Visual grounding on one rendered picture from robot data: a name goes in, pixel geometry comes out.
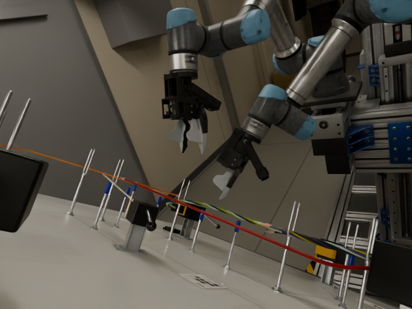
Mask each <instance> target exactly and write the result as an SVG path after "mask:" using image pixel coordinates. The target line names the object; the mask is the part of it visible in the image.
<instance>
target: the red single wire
mask: <svg viewBox="0 0 412 309"><path fill-rule="evenodd" d="M120 178H122V177H120ZM122 180H125V181H128V182H130V183H132V184H135V185H137V186H139V187H141V188H144V189H147V190H149V191H151V192H153V193H156V194H158V195H160V196H162V197H165V198H167V199H170V200H172V201H174V202H177V203H179V204H182V205H184V206H186V207H189V208H191V209H193V210H195V211H198V212H200V213H203V214H205V215H207V216H210V217H212V218H214V219H217V220H219V221H222V222H224V223H226V224H228V225H231V226H233V227H236V228H237V229H240V230H242V231H245V232H247V233H249V234H252V235H254V236H257V237H259V238H261V239H264V240H266V241H268V242H270V243H273V244H275V245H278V246H280V247H282V248H285V249H287V250H289V251H292V252H294V253H296V254H299V255H301V256H303V257H305V258H308V259H311V260H312V261H315V262H318V263H320V264H323V265H326V266H329V267H334V268H338V269H346V270H369V268H370V266H356V265H340V264H334V263H331V262H326V261H323V260H320V259H318V258H316V257H313V256H310V255H309V254H306V253H303V252H301V251H299V250H296V249H293V248H291V247H289V246H286V245H284V244H282V243H279V242H277V241H274V240H272V239H270V238H267V237H264V236H263V235H260V234H257V233H255V232H253V231H250V230H248V229H245V228H244V227H241V226H238V225H236V224H234V223H231V222H229V221H226V220H224V219H222V218H219V217H217V216H215V215H212V214H209V213H207V212H205V211H202V210H200V209H198V208H195V207H193V206H190V205H188V204H186V203H183V202H180V201H179V200H176V199H173V198H171V197H169V196H166V195H164V194H161V193H159V192H157V191H154V190H152V189H150V188H147V187H145V186H142V185H140V184H138V183H135V182H133V181H130V180H128V179H125V178H122Z"/></svg>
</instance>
